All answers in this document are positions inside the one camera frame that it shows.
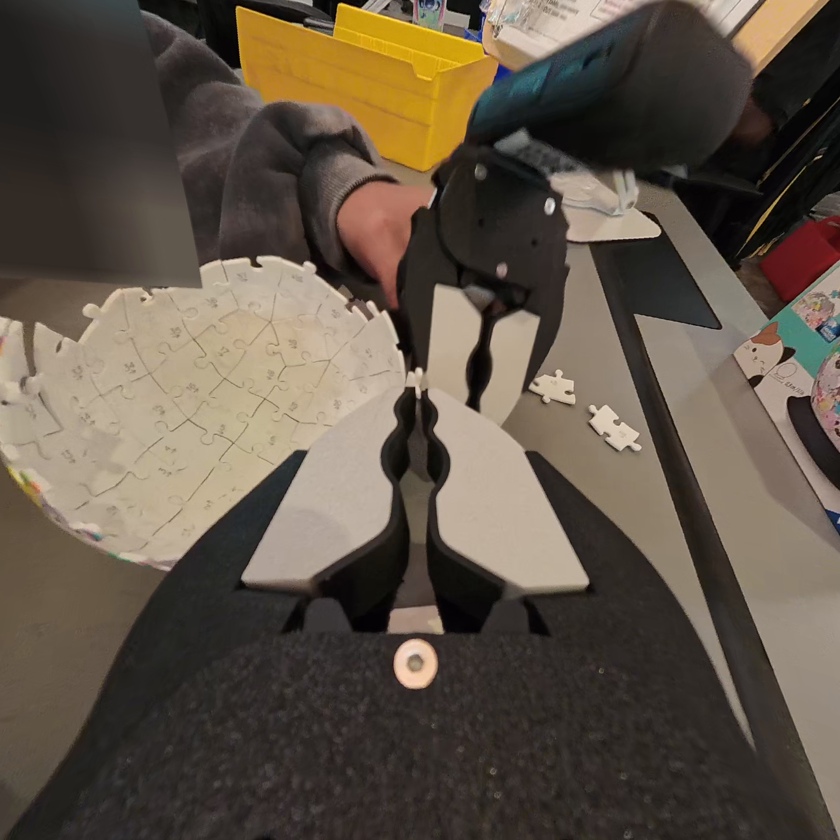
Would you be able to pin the clear acrylic sign holder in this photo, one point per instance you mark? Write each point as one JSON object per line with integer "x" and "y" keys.
{"x": 590, "y": 193}

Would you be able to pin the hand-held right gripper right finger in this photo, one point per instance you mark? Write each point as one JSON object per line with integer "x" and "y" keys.
{"x": 499, "y": 518}

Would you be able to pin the black mat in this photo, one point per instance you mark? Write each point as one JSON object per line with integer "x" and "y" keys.
{"x": 663, "y": 289}

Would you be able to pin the white paper sign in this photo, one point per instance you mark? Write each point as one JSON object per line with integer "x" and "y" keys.
{"x": 544, "y": 33}

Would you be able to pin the colourful puzzle box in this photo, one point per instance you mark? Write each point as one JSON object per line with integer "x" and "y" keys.
{"x": 787, "y": 367}

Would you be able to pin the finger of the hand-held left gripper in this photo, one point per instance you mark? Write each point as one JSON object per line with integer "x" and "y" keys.
{"x": 515, "y": 361}
{"x": 453, "y": 334}

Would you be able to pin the large yellow plastic bin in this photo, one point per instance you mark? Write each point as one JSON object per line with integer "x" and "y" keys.
{"x": 328, "y": 79}

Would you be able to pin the person's left hand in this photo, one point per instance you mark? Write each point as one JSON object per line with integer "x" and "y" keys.
{"x": 380, "y": 223}

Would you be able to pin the red box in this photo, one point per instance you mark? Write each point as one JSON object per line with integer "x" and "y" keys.
{"x": 800, "y": 262}

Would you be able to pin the puzzle piece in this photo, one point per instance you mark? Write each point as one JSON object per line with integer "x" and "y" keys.
{"x": 554, "y": 387}
{"x": 613, "y": 428}
{"x": 415, "y": 380}

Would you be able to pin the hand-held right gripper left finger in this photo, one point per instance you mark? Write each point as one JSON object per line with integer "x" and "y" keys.
{"x": 328, "y": 512}

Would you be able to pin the colourful puzzle ball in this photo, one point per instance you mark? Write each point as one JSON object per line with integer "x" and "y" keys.
{"x": 197, "y": 394}

